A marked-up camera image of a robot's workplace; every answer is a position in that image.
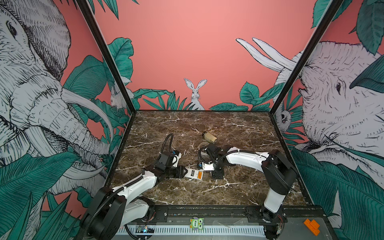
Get small circuit board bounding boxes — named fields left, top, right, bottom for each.
left=136, top=225, right=155, bottom=234

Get white tape roll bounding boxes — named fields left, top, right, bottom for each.
left=198, top=143, right=212, bottom=164

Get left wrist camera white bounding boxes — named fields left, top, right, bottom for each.
left=172, top=150, right=182, bottom=168

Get white red remote control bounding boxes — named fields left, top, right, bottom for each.
left=185, top=168, right=204, bottom=180

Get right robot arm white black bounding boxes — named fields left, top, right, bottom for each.
left=198, top=143, right=299, bottom=223

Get spice jar black lid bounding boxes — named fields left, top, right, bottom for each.
left=202, top=132, right=217, bottom=144

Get white slotted cable duct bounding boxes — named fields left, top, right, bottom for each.
left=128, top=225, right=266, bottom=238

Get orange plastic blocks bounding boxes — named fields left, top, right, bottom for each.
left=304, top=219, right=320, bottom=236

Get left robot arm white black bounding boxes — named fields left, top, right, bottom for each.
left=76, top=134, right=188, bottom=240

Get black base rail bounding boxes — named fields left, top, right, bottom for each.
left=150, top=205, right=325, bottom=225

